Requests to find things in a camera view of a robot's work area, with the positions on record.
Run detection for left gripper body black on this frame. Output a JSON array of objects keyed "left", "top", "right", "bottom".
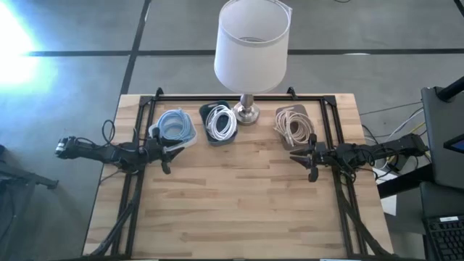
[{"left": 144, "top": 126, "right": 171, "bottom": 175}]

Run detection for dark teal plastic bin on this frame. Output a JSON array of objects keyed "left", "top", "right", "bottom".
[{"left": 199, "top": 100, "right": 239, "bottom": 146}]

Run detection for white plastic bin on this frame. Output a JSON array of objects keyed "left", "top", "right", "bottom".
[{"left": 148, "top": 108, "right": 199, "bottom": 153}]

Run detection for black laptop keyboard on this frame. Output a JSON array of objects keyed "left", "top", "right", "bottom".
[{"left": 422, "top": 213, "right": 464, "bottom": 261}]

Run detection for silver table lamp white shade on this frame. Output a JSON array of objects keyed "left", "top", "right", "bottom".
[{"left": 213, "top": 0, "right": 293, "bottom": 126}]

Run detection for black metal table frame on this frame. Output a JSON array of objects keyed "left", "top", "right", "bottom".
[{"left": 86, "top": 94, "right": 392, "bottom": 260}]

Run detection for white cable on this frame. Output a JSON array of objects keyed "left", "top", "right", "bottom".
[
  {"left": 206, "top": 106, "right": 238, "bottom": 141},
  {"left": 205, "top": 104, "right": 238, "bottom": 141}
]

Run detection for black monitor pole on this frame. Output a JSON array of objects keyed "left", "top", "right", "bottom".
[{"left": 436, "top": 75, "right": 464, "bottom": 102}]

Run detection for grey computer monitor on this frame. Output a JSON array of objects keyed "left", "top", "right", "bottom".
[{"left": 420, "top": 86, "right": 464, "bottom": 190}]

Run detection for black floor tripod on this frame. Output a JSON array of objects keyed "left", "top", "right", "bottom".
[{"left": 0, "top": 144, "right": 59, "bottom": 261}]

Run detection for black stand beam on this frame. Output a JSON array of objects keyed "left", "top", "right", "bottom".
[{"left": 376, "top": 165, "right": 436, "bottom": 199}]

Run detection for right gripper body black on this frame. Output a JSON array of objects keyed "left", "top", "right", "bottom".
[{"left": 307, "top": 133, "right": 339, "bottom": 183}]

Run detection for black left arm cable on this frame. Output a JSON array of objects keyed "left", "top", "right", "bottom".
[{"left": 101, "top": 119, "right": 117, "bottom": 146}]

